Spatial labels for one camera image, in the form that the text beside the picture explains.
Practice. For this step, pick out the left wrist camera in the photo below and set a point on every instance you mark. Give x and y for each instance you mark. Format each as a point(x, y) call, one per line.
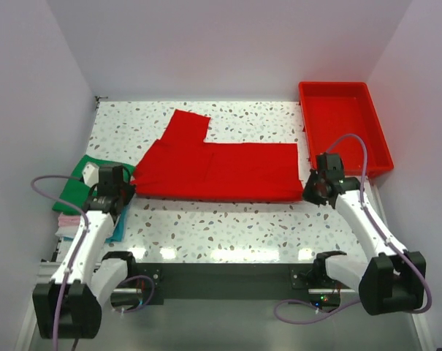
point(90, 174)

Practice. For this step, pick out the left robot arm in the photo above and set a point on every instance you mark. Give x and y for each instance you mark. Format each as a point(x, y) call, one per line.
point(69, 305)

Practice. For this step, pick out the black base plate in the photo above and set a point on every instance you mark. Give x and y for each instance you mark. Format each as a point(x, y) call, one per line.
point(228, 281)

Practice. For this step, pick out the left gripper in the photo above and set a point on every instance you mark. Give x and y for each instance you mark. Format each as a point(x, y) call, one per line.
point(130, 190)

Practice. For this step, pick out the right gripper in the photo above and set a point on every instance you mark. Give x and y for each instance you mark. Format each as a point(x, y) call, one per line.
point(307, 194)

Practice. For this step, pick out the red plastic bin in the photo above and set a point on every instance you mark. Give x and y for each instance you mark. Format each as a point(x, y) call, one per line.
point(333, 109)

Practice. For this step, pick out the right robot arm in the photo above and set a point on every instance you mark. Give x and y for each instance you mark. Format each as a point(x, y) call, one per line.
point(404, 296)

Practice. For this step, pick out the aluminium frame rail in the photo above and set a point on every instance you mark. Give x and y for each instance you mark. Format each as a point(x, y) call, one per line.
point(45, 270)

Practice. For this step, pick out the red t shirt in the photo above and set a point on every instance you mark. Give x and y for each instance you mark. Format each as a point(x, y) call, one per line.
point(180, 165)

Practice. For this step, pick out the teal folded t shirt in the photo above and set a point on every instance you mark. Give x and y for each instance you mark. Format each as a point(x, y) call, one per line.
point(118, 231)

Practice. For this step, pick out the green folded t shirt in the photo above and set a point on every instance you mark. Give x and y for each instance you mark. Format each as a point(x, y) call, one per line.
point(75, 191)

